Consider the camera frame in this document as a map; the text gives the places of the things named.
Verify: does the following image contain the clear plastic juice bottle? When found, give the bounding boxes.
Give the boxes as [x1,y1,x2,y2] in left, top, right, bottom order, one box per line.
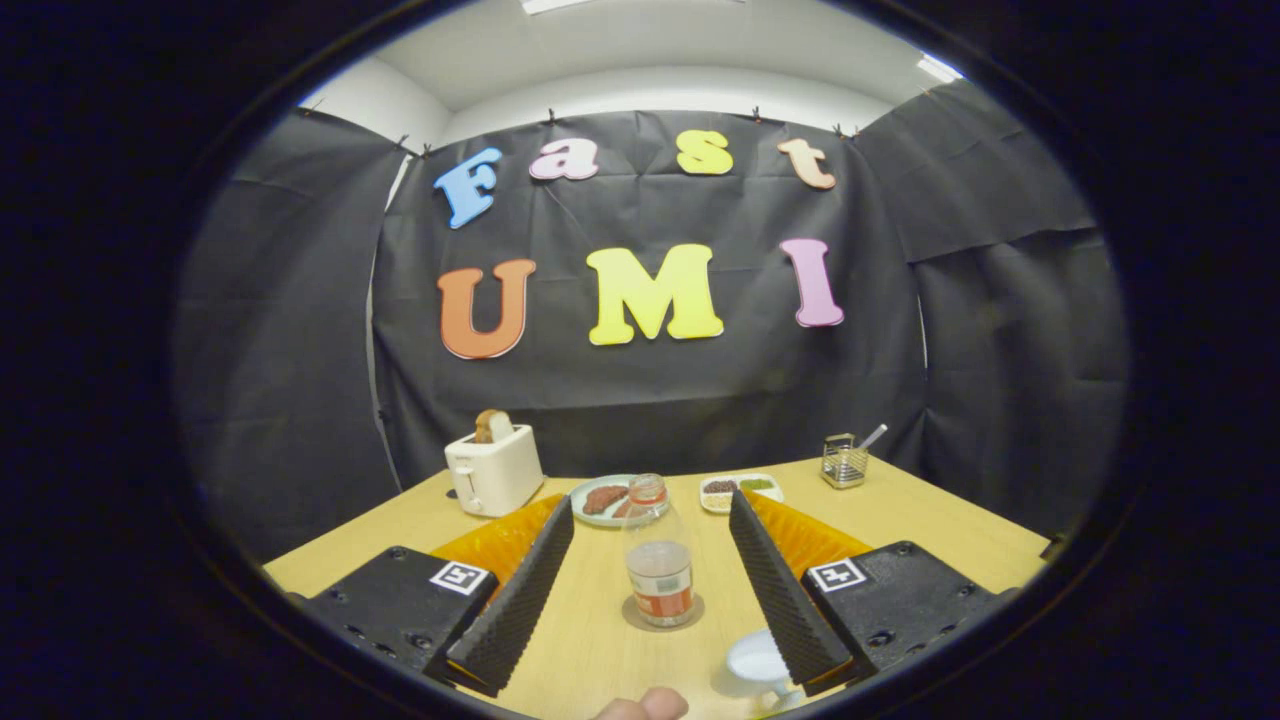
[622,474,696,629]

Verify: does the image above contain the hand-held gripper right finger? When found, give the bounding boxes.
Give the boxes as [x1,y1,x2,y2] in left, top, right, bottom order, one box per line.
[727,487,1017,699]

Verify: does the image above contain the pale green plate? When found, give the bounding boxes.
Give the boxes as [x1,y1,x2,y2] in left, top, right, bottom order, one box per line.
[569,474,671,529]

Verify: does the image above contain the white cup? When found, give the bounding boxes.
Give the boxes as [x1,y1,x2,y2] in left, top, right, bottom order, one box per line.
[712,628,807,713]

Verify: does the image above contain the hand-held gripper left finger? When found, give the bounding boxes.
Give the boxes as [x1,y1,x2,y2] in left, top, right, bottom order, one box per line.
[290,493,576,699]

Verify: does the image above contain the brown round coaster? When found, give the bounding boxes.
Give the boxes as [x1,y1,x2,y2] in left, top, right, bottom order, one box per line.
[621,592,706,633]

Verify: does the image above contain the white divided condiment dish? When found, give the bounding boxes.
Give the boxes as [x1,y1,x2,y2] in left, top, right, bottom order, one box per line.
[699,473,784,515]

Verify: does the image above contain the wooden table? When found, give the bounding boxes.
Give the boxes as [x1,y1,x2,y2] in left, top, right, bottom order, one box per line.
[262,455,1051,720]

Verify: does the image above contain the metal wire basket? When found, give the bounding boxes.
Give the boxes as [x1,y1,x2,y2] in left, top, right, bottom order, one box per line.
[821,434,869,489]

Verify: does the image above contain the white toaster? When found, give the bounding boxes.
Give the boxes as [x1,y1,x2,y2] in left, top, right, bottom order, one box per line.
[444,424,546,518]

